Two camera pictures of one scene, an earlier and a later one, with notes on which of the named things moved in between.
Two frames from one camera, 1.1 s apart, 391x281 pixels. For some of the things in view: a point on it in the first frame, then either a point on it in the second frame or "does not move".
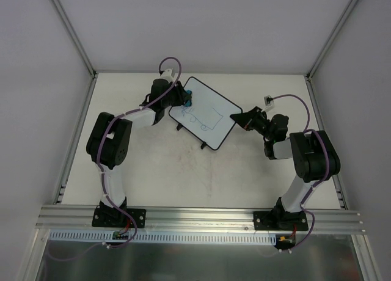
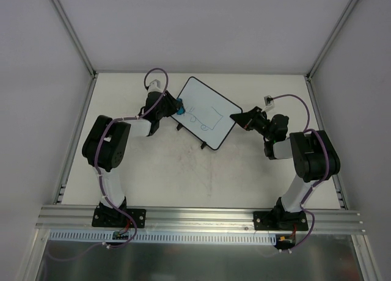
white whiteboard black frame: x=211 y=115 does not move
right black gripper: x=251 y=120 does not move
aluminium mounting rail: x=51 y=217 does not move
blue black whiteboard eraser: x=188 y=98 → x=181 y=109
